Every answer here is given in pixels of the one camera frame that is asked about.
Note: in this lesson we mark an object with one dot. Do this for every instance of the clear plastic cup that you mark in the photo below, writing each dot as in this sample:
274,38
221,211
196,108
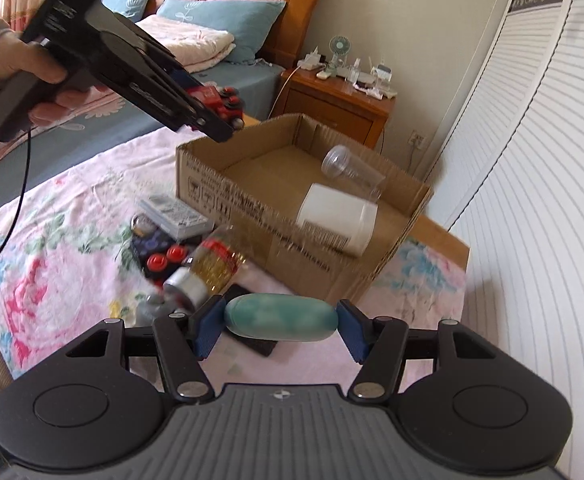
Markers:
347,165

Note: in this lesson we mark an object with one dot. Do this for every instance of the clear spray bottle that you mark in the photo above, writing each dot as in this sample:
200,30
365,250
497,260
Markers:
357,70

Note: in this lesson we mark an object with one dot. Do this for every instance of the small red box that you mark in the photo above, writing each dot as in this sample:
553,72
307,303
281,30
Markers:
211,97

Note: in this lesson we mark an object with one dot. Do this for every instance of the small green desk fan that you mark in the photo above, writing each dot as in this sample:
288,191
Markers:
338,46

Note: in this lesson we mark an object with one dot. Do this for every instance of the blue bed sheet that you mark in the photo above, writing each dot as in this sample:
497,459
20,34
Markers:
252,85

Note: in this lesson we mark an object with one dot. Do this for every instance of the small white box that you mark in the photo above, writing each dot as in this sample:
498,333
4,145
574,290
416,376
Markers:
169,212

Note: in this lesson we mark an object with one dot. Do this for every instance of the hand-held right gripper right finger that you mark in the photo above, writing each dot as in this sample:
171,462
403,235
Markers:
353,332

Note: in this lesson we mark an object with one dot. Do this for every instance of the person's left hand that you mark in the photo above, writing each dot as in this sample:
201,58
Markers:
36,62

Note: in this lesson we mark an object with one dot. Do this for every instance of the large blue pillow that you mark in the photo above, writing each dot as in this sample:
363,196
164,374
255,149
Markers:
226,22

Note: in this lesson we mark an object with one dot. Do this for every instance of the teal oval case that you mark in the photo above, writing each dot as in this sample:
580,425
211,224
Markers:
279,317

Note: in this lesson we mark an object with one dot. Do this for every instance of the round metal tin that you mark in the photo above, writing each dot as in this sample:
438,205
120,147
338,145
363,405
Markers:
142,224

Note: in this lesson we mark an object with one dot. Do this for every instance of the black flat object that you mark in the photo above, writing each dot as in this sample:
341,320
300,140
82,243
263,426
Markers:
259,347

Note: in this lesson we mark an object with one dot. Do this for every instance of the pink floral tablecloth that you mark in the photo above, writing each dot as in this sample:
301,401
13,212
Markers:
71,240

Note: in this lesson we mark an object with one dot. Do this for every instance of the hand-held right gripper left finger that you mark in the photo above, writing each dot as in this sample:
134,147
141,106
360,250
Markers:
207,332

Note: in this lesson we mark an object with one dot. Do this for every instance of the pink quilt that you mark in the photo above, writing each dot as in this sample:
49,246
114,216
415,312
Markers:
191,42

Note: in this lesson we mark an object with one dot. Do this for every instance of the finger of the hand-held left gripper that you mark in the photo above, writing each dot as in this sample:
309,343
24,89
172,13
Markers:
181,110
176,62

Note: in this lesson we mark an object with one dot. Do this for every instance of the white wall socket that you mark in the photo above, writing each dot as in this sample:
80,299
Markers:
417,140

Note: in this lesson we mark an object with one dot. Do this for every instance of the white plastic jar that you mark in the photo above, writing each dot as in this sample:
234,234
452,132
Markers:
332,212

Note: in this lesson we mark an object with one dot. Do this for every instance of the small blue pillow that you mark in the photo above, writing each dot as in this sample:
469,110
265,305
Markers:
121,5

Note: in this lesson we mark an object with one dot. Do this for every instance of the seasoning bottle with red label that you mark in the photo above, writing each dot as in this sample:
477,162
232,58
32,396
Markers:
211,262

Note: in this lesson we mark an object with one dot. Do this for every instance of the cardboard box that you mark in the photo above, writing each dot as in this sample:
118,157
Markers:
252,195

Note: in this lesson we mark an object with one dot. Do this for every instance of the black toy with red knobs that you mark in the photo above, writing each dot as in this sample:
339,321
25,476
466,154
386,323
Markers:
159,260

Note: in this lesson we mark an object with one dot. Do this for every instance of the white louvered closet doors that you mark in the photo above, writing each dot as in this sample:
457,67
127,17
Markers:
537,160

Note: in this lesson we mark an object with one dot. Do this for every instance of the wooden nightstand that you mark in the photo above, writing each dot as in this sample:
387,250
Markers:
342,105

